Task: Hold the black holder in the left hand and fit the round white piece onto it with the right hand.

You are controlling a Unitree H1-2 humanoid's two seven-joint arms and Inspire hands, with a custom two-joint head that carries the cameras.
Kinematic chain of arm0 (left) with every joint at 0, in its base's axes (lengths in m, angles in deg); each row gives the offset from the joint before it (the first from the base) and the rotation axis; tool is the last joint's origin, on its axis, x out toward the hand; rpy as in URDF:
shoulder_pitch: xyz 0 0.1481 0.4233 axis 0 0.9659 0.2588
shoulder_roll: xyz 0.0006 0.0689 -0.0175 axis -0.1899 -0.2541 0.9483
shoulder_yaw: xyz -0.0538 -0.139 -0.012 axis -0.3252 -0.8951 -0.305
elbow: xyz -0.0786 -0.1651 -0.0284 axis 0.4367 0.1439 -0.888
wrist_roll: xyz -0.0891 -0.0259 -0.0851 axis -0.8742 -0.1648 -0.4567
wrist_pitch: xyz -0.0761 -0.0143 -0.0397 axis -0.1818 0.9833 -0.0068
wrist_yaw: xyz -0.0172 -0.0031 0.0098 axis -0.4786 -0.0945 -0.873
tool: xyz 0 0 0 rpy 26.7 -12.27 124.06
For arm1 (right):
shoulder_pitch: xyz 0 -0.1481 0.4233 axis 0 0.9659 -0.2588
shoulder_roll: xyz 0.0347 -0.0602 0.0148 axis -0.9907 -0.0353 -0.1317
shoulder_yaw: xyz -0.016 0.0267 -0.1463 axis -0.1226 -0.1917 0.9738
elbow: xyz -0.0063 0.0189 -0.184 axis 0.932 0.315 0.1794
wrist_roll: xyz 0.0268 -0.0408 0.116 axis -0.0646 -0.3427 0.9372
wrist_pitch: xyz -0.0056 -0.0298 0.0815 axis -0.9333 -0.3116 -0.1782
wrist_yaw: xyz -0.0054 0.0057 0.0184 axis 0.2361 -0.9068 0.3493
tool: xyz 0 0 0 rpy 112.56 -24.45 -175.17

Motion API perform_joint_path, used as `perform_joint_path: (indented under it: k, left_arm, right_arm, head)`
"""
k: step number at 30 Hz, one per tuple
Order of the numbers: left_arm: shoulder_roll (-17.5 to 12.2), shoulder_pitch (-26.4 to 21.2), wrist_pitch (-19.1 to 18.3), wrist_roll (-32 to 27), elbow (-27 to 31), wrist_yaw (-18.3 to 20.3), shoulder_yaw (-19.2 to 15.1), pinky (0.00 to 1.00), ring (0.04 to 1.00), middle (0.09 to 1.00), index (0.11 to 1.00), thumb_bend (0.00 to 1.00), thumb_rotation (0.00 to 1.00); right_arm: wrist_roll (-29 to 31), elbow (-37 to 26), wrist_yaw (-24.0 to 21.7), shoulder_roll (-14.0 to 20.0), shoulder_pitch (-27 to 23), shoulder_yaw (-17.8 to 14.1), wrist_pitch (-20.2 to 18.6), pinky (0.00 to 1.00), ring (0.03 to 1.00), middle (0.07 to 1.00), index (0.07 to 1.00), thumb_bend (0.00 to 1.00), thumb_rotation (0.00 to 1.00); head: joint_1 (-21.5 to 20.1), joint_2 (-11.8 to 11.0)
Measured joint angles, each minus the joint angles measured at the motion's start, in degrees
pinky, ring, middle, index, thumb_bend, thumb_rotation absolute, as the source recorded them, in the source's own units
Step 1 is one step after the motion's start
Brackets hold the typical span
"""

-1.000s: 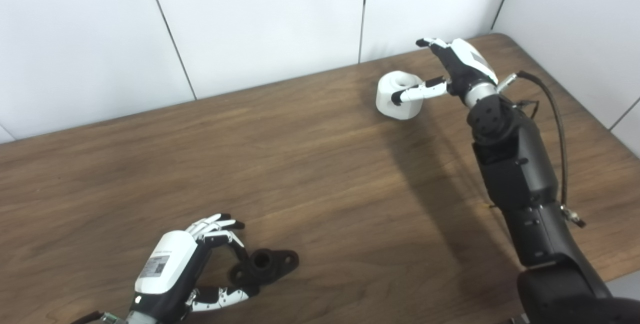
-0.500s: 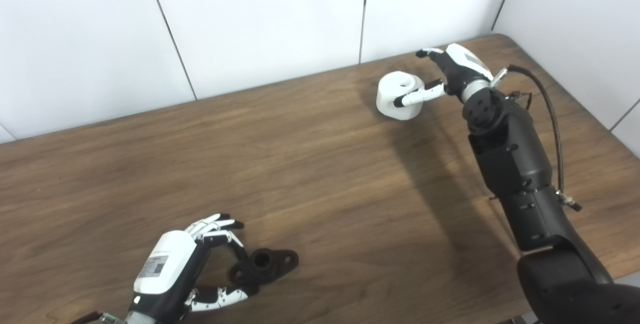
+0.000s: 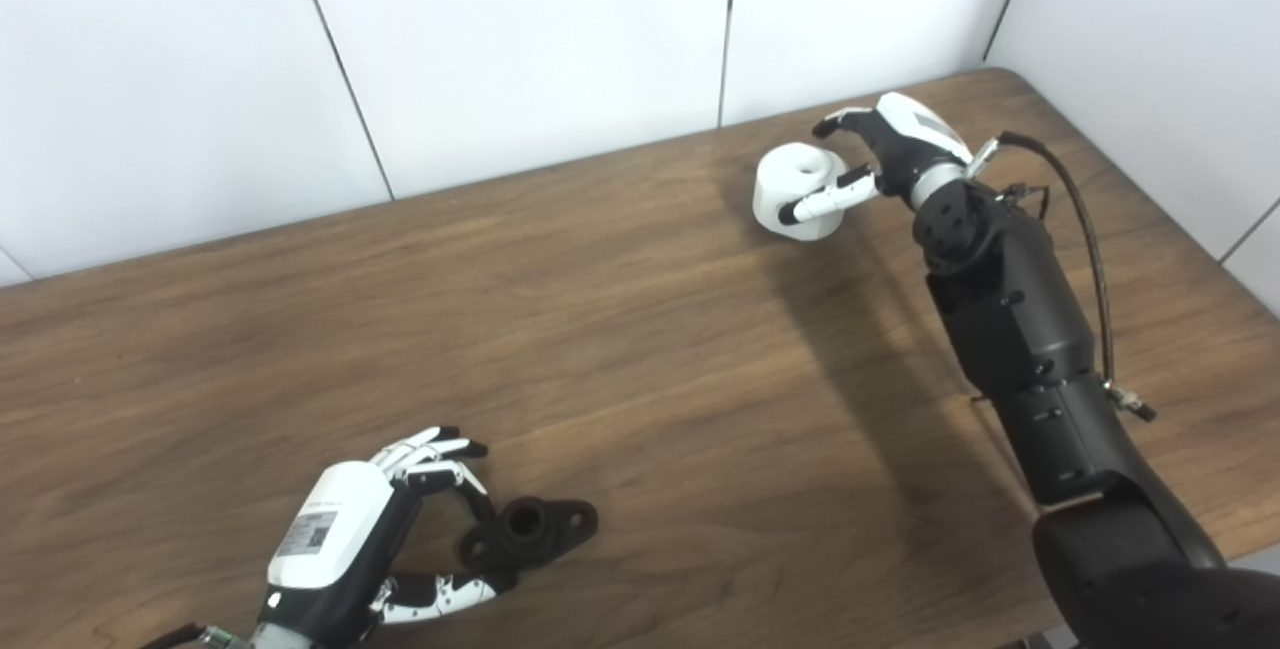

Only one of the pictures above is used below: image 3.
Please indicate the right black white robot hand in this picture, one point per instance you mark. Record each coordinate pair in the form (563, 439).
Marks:
(910, 139)

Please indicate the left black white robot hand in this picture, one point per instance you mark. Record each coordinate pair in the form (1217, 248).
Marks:
(330, 519)

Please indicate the round white plastic piece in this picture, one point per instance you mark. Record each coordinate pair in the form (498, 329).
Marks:
(800, 169)

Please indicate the black plastic holder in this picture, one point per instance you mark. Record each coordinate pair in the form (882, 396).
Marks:
(550, 529)

